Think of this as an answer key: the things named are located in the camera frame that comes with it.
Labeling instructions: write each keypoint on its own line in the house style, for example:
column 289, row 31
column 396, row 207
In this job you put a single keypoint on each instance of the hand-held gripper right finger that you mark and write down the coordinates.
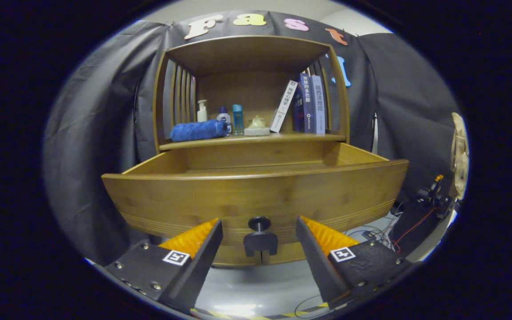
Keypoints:
column 316, row 262

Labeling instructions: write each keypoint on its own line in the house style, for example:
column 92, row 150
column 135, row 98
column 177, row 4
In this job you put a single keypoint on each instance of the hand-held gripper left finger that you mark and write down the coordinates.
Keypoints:
column 196, row 271

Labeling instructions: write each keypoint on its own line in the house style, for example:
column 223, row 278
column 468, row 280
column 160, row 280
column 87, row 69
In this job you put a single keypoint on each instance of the pale green ceramic piece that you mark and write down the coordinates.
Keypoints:
column 256, row 131

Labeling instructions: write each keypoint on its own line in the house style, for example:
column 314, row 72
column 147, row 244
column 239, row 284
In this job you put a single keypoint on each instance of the wooden countertop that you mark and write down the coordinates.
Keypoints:
column 282, row 137

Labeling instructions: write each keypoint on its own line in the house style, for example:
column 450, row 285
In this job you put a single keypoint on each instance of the wooden cabinet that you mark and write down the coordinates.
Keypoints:
column 247, row 55

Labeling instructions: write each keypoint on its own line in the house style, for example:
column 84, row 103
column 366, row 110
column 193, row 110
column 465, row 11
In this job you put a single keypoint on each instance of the black equipment with orange part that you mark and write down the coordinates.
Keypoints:
column 416, row 226

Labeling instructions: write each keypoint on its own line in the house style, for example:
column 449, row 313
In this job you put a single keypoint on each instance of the folded blue towel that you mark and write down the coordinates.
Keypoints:
column 196, row 131

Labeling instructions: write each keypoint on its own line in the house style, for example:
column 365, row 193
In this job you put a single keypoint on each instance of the white bottle with blue cap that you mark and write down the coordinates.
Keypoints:
column 223, row 119

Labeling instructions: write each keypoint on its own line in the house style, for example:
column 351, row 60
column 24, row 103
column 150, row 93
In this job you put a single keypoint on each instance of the light blue book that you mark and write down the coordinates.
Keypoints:
column 319, row 106

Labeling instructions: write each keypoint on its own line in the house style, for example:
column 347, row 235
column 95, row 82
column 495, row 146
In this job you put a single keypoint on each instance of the clear blue bottle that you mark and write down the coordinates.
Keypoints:
column 237, row 121

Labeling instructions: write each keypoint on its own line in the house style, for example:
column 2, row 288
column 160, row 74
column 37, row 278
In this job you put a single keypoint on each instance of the white pump bottle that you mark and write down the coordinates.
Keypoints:
column 202, row 114

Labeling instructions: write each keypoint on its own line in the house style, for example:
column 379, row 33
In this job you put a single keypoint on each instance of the dark blue book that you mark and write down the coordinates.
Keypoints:
column 307, row 104

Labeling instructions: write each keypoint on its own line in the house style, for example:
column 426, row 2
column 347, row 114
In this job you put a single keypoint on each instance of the white book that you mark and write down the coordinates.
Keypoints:
column 284, row 106

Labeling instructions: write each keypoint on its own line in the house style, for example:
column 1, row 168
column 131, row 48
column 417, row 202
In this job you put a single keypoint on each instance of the beige tote bag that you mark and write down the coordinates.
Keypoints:
column 459, row 155

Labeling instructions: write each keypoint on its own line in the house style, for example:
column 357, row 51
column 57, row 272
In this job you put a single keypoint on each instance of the black backdrop cloth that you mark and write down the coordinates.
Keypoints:
column 100, row 111

